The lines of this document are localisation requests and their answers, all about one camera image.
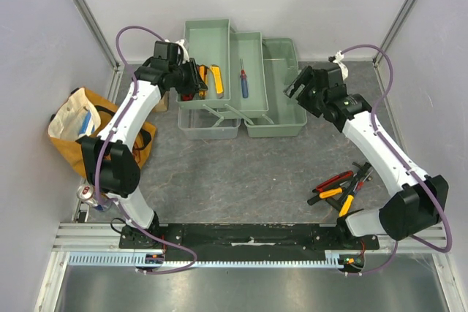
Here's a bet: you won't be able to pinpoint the yellow black utility knife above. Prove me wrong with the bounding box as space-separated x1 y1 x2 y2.
198 65 208 100

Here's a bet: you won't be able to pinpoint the blue red screwdriver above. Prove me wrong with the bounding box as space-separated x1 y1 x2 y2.
240 58 249 99

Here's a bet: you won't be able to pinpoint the green clear-lid toolbox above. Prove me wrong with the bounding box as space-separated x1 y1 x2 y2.
176 19 307 140

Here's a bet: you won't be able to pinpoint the orange handled screwdriver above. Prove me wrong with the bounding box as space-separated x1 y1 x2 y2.
319 187 344 199

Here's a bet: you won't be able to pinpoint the black handled tool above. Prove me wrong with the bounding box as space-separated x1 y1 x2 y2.
306 191 347 210

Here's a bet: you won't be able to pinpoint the red black utility knife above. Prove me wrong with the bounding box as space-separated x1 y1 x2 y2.
181 94 195 102

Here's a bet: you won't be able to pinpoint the red handled screwdriver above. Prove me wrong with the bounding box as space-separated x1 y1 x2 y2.
313 170 354 194

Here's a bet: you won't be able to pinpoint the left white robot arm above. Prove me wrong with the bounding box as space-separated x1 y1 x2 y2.
80 39 208 248

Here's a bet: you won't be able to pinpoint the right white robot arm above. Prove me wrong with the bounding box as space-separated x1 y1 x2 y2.
284 63 448 249

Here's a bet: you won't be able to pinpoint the yellow canvas tote bag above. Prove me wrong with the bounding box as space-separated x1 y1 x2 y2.
48 87 156 183

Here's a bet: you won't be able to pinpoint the red bull can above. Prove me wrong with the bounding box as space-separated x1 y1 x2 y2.
77 184 110 212

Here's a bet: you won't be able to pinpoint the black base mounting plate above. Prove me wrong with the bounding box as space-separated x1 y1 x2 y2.
119 223 380 253

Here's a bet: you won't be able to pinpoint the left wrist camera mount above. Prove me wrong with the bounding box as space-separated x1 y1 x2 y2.
159 39 189 65

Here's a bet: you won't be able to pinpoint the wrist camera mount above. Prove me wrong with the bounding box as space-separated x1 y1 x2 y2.
328 50 349 80
159 39 189 65

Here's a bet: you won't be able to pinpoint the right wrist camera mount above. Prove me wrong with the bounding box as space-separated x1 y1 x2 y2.
328 50 349 80

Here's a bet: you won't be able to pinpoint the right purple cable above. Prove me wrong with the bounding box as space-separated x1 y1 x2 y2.
338 44 453 275

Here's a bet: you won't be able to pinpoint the yellow handled pliers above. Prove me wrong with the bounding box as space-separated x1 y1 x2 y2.
339 180 365 217

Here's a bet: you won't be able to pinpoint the blue slotted cable duct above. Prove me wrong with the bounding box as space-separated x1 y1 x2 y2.
68 252 343 268

